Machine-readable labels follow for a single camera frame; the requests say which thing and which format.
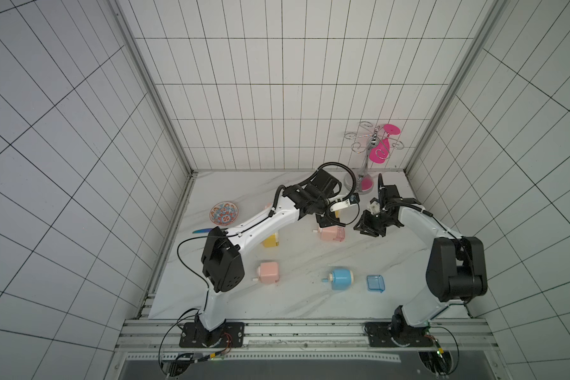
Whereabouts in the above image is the pink sharpener bottom row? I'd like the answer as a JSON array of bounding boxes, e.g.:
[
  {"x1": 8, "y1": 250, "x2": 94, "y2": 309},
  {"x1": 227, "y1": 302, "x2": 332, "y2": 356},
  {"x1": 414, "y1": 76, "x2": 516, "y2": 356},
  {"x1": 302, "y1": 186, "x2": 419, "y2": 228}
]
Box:
[{"x1": 253, "y1": 261, "x2": 280, "y2": 284}]

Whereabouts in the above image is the blue pencil sharpener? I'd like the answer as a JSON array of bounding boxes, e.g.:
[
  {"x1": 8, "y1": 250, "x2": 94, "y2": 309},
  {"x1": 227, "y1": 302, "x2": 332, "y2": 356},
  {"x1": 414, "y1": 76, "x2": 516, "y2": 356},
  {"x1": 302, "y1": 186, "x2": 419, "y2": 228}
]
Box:
[{"x1": 321, "y1": 269, "x2": 355, "y2": 291}]

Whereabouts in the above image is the blue transparent tray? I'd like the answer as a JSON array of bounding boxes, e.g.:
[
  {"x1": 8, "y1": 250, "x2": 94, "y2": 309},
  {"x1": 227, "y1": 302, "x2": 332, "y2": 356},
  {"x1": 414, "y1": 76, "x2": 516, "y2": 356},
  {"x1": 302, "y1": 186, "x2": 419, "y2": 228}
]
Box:
[{"x1": 367, "y1": 275, "x2": 386, "y2": 293}]

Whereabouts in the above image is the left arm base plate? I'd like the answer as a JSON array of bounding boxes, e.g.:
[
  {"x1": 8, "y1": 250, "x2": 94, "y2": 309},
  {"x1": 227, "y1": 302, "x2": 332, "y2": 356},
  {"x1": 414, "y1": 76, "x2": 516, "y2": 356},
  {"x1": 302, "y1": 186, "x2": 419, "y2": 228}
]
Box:
[{"x1": 179, "y1": 321, "x2": 245, "y2": 348}]

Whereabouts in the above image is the pink plastic wine glass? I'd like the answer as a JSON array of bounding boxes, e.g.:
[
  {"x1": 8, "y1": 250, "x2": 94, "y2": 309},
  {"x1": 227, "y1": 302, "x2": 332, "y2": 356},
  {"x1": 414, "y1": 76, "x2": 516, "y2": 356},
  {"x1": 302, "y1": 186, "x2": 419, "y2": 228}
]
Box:
[{"x1": 369, "y1": 123, "x2": 402, "y2": 164}]

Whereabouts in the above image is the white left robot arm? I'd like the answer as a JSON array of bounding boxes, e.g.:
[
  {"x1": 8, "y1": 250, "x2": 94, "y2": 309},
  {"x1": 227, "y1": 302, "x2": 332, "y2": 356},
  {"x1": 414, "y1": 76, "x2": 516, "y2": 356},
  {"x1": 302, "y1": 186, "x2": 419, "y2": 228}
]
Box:
[{"x1": 198, "y1": 161, "x2": 359, "y2": 333}]

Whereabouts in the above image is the patterned ceramic bowl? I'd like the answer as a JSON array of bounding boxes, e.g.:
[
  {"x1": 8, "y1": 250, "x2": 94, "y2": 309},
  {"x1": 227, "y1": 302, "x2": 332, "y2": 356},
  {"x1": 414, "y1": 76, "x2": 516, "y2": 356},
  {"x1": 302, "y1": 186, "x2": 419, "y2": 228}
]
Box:
[{"x1": 209, "y1": 201, "x2": 239, "y2": 226}]

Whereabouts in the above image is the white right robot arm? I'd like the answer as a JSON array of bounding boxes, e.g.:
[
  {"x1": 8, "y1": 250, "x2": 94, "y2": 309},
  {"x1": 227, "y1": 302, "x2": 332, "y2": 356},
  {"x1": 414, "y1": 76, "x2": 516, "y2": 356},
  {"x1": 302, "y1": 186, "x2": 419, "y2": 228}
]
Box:
[{"x1": 354, "y1": 175, "x2": 489, "y2": 348}]

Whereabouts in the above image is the aluminium mounting rail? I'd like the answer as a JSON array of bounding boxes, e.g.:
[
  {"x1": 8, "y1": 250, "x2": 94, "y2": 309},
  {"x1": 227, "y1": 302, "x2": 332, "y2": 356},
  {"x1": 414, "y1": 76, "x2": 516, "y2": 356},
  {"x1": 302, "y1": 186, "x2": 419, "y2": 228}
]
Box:
[{"x1": 116, "y1": 319, "x2": 498, "y2": 354}]

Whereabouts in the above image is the iridescent pen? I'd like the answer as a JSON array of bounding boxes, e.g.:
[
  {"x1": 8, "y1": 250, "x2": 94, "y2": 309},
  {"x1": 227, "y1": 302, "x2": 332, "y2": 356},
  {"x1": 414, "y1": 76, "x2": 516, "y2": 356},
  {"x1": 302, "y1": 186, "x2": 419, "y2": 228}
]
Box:
[{"x1": 193, "y1": 228, "x2": 213, "y2": 234}]

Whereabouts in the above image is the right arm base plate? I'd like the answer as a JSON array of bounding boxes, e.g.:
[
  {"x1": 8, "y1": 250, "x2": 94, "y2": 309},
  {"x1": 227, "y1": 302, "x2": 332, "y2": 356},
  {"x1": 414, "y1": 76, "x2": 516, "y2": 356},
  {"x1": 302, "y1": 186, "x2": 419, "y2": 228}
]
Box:
[{"x1": 364, "y1": 322, "x2": 434, "y2": 348}]

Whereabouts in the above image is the chrome glass rack stand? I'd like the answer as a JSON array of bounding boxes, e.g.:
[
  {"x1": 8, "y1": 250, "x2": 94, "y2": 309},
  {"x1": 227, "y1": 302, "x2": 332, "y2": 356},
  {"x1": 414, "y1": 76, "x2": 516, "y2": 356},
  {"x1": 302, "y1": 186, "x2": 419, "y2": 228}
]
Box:
[{"x1": 345, "y1": 120, "x2": 405, "y2": 194}]

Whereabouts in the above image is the yellow sharpener row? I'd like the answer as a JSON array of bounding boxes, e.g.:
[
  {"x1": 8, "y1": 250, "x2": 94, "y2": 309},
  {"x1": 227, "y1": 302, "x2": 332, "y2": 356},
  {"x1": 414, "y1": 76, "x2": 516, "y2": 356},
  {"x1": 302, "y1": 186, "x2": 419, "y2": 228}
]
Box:
[{"x1": 262, "y1": 233, "x2": 280, "y2": 248}]

